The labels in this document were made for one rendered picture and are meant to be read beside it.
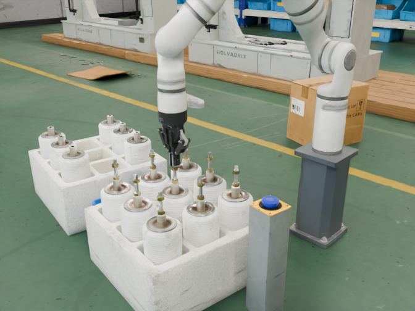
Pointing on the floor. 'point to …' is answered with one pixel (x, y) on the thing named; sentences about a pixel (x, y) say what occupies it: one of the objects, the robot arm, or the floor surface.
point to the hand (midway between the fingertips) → (174, 159)
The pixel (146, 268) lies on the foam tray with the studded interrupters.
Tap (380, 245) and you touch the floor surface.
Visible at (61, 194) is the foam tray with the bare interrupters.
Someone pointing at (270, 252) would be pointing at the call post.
